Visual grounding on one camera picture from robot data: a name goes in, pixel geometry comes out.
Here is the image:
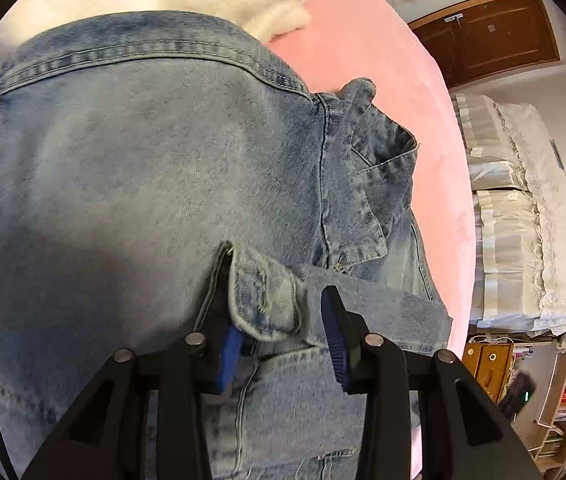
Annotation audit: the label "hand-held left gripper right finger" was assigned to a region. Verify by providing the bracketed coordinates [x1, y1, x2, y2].
[320, 285, 536, 480]

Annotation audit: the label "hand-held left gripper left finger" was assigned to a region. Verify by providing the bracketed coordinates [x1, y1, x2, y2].
[20, 322, 244, 480]

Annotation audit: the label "blue denim jeans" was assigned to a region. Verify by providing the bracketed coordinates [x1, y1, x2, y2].
[0, 10, 456, 480]

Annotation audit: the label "wooden drawer cabinet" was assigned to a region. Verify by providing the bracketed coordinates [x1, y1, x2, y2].
[463, 340, 514, 403]

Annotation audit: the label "black device with green light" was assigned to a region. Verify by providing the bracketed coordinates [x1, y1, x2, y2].
[500, 372, 536, 416]

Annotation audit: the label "pink plush blanket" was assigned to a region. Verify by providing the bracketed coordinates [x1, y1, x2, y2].
[0, 0, 478, 480]

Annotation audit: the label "brown wooden door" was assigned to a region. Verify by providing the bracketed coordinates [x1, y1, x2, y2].
[408, 0, 561, 88]

